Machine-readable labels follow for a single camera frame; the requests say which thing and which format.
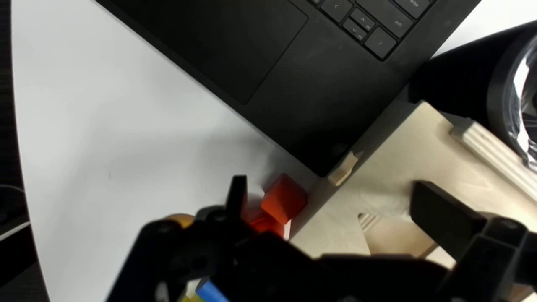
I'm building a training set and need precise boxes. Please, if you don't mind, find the wooden lid with shape holes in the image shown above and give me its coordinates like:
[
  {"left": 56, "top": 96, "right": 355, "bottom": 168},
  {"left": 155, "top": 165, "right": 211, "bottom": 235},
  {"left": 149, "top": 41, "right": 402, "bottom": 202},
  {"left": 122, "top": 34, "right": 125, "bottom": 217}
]
[{"left": 288, "top": 99, "right": 537, "bottom": 302}]

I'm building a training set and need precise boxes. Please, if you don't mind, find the small red cube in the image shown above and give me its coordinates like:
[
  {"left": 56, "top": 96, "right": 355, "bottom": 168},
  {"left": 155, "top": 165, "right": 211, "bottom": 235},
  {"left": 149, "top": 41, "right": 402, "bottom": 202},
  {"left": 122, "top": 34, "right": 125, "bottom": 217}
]
[{"left": 259, "top": 173, "right": 308, "bottom": 227}]

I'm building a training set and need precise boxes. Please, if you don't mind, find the blue cylinder block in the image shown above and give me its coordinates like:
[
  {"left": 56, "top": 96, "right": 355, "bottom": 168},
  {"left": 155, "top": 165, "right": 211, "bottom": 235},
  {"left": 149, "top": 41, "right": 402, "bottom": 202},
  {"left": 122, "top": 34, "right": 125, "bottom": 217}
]
[{"left": 194, "top": 277, "right": 231, "bottom": 302}]

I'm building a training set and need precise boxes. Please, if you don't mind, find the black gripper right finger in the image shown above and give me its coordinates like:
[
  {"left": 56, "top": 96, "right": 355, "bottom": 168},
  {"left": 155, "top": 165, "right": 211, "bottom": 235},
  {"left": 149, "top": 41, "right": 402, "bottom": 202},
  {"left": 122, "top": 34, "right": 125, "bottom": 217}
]
[{"left": 409, "top": 180, "right": 537, "bottom": 302}]

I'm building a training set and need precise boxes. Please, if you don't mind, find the black laptop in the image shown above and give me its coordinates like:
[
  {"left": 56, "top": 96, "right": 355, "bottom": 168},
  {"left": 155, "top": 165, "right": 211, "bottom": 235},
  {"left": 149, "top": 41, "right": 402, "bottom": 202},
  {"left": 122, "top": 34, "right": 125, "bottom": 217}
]
[{"left": 93, "top": 0, "right": 483, "bottom": 180}]

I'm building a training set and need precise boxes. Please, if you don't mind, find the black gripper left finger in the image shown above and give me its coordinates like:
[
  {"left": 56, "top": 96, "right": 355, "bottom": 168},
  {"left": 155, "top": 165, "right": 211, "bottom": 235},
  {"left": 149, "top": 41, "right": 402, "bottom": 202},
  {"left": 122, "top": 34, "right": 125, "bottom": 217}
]
[{"left": 107, "top": 175, "right": 264, "bottom": 302}]

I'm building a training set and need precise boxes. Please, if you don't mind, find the wooden shape sorter box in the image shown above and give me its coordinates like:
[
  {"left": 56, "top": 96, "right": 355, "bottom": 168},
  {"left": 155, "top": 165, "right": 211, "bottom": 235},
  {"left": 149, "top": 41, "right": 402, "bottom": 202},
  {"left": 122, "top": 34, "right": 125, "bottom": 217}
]
[{"left": 288, "top": 99, "right": 537, "bottom": 302}]

